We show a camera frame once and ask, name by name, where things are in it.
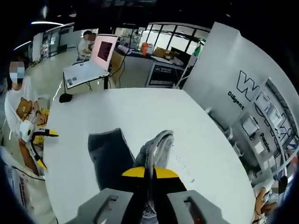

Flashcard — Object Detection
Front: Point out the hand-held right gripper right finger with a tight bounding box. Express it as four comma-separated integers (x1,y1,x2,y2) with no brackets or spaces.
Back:
153,166,228,224

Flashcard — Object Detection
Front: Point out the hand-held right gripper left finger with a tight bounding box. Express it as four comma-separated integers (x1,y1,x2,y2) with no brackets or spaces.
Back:
77,166,147,224

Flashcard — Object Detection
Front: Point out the grey towel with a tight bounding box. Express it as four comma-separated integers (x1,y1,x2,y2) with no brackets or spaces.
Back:
87,127,176,220

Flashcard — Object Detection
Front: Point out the yellow patterned cloth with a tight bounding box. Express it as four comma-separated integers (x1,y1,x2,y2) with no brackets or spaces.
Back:
31,107,50,147

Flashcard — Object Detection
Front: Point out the metal storage rack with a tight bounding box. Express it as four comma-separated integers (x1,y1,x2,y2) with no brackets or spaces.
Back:
233,77,299,182

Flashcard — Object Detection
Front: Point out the laptop with pink screen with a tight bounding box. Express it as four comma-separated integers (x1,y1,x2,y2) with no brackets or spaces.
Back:
62,34,119,90

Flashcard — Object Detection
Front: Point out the white storage box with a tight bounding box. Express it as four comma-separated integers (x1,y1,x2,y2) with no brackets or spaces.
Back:
266,104,282,128
242,115,259,139
256,91,270,111

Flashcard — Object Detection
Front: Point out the grey counter cabinet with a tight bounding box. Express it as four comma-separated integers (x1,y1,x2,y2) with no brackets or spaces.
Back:
145,55,187,89

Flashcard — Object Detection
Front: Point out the white pole stand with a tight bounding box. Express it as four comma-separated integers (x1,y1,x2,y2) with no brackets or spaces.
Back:
178,38,206,88

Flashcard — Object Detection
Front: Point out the cardboard box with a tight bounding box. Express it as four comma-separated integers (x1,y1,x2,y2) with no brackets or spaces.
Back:
153,47,171,58

